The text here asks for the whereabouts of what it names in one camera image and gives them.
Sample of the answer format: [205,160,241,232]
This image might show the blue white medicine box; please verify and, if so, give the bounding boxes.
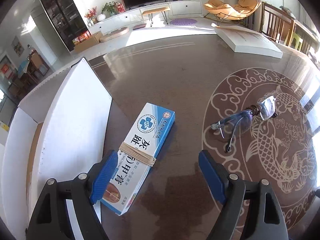
[101,102,175,216]

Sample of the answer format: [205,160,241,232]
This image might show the clear glasses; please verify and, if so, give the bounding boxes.
[210,96,278,153]

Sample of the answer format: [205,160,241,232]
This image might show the white cardboard storage box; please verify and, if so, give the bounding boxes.
[1,58,112,239]

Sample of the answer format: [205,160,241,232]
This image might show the dining table with chairs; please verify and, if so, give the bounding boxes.
[8,50,52,100]

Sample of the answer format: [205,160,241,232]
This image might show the white flat box lid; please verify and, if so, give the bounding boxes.
[212,23,283,59]

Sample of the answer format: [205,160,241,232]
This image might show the brown cardboard box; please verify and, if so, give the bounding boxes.
[74,31,103,53]

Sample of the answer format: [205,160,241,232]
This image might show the wooden chair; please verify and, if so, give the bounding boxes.
[260,2,295,47]

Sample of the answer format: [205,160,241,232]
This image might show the red flower vase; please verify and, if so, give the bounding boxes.
[85,7,97,26]

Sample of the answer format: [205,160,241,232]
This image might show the black display cabinet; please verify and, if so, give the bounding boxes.
[40,0,88,51]

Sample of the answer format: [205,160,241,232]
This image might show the purple round mat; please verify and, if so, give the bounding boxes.
[170,18,197,26]

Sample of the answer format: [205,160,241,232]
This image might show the orange lounge chair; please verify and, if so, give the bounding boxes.
[204,0,261,21]

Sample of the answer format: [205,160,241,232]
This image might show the green potted plant left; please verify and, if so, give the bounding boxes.
[101,1,117,16]

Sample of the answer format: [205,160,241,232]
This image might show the white tv cabinet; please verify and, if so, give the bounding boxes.
[88,0,202,34]

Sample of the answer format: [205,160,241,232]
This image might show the wooden stool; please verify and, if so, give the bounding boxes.
[142,7,170,26]

